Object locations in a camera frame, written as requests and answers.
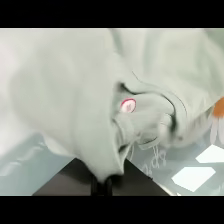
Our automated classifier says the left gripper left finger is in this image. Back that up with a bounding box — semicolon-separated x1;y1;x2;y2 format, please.
32;157;107;197

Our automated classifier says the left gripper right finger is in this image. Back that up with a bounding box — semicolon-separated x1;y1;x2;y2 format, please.
105;159;170;197

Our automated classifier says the pale green shirt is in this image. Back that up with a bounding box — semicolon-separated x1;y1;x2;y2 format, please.
0;28;224;184

